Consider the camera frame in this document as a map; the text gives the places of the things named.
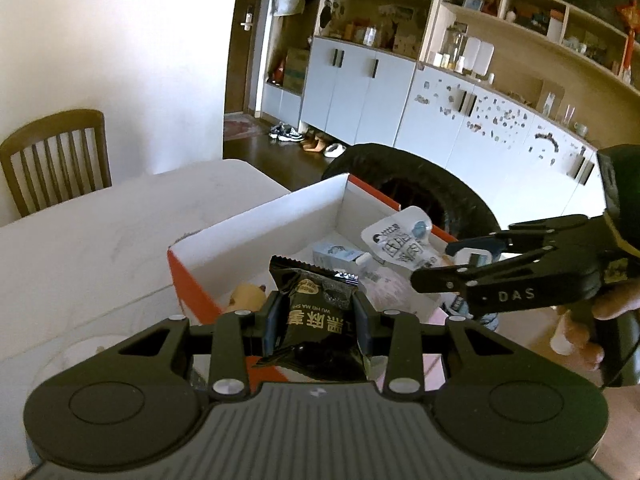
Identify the yellow spotted animal toy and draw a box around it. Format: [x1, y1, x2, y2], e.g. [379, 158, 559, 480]
[227, 282, 269, 317]

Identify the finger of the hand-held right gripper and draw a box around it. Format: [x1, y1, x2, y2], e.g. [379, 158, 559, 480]
[444, 213, 592, 261]
[410, 247, 602, 322]

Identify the person's right hand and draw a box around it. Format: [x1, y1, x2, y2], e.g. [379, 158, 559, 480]
[549, 285, 640, 370]

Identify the white desktop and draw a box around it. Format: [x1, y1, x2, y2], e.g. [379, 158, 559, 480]
[0, 159, 293, 461]

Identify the row of shoes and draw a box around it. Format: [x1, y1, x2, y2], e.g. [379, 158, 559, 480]
[269, 122, 347, 157]

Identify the brown wooden chair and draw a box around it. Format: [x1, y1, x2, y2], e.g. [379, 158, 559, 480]
[0, 109, 112, 222]

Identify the small patterned floor rug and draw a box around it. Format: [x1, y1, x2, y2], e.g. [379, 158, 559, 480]
[223, 113, 262, 142]

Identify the pink pack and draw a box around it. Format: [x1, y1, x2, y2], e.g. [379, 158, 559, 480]
[374, 306, 450, 397]

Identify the orange cardboard box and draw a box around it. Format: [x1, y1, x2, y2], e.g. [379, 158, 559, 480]
[167, 172, 497, 397]

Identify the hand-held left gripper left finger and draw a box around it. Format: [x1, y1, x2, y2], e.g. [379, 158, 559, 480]
[117, 290, 288, 402]

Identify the light blue small packet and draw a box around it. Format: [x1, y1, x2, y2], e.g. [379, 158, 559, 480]
[312, 241, 374, 274]

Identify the white wall cabinet unit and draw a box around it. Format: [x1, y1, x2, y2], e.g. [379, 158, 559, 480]
[250, 0, 640, 223]

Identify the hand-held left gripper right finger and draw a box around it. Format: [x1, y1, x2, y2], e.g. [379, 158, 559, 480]
[351, 290, 522, 402]

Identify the white printed snack pouch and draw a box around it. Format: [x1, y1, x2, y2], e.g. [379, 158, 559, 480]
[360, 205, 452, 272]

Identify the black snack packet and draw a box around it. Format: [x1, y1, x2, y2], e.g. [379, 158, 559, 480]
[252, 254, 382, 382]

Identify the white plastic pack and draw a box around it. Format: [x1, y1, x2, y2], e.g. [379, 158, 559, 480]
[359, 264, 442, 322]

